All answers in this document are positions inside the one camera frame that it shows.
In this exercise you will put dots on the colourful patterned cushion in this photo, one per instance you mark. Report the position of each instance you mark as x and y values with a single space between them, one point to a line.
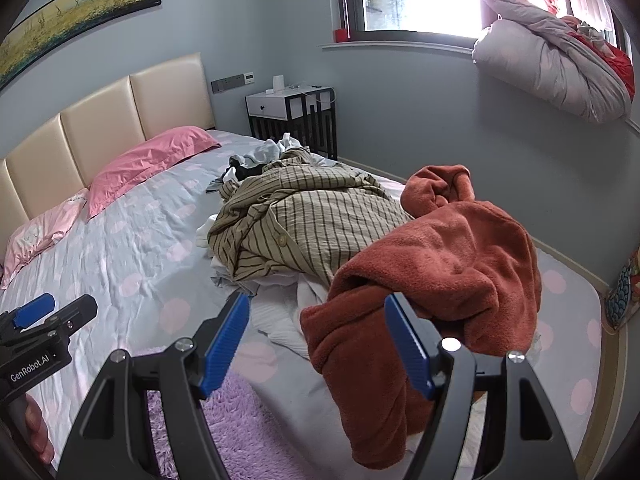
622 295

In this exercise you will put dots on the pale blue garment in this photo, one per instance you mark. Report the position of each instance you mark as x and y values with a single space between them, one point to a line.
270 150

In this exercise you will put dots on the pale pink satin pillow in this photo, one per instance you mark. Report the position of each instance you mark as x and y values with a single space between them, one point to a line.
40 235

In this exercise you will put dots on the black and white nightstand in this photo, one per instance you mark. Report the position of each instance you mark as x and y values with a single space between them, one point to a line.
300 120

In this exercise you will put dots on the purple fuzzy blanket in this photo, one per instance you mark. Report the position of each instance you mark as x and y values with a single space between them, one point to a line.
240 425

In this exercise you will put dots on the grey duvet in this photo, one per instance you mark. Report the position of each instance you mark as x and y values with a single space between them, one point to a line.
540 60

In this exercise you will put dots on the wall switch panel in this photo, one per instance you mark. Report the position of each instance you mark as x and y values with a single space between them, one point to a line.
227 84

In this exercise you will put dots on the beige padded headboard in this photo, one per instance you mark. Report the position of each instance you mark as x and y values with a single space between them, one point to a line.
100 125

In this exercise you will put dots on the small white device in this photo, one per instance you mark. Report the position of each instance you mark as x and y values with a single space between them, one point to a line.
278 83

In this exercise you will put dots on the framed landscape painting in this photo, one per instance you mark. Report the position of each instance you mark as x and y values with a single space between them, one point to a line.
75 5

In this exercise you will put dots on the small red object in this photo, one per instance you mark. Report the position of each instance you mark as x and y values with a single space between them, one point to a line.
342 34

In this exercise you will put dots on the beige striped shirt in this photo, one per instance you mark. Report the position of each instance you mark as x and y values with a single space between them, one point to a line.
310 215

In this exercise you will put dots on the white wall thermostat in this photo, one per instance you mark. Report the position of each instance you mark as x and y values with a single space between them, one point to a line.
249 79

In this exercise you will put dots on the pile of white garments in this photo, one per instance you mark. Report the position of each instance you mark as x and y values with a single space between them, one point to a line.
285 310

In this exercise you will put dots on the window sill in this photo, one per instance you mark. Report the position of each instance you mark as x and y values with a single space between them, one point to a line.
400 47

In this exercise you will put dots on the red garment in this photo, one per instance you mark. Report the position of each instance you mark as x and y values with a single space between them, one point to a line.
620 65

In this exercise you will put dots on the rust fleece garment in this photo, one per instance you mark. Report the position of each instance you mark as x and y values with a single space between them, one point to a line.
450 260

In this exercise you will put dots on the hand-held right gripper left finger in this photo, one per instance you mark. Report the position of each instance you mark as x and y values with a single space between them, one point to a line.
225 345

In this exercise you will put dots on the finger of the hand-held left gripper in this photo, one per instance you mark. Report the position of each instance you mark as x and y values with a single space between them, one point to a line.
75 311
32 309

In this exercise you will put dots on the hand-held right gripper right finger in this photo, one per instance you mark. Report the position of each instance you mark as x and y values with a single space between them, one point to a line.
410 345

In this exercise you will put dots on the person's left hand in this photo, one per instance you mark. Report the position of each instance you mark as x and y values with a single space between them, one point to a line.
39 430

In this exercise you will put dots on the black garment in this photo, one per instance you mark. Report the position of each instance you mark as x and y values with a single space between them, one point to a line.
250 170

